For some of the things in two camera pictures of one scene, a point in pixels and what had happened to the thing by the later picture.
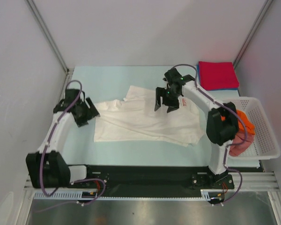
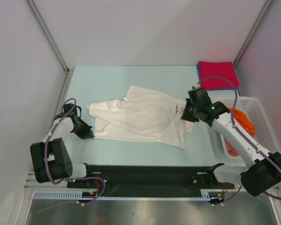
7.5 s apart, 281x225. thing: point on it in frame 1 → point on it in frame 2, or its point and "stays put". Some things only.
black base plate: x=147 y=178 stays put
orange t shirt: x=250 y=127 stays put
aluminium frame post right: x=266 y=7 stays put
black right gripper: x=160 y=92 → x=185 y=115
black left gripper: x=82 y=121 → x=84 y=135
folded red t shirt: x=218 y=75 stays put
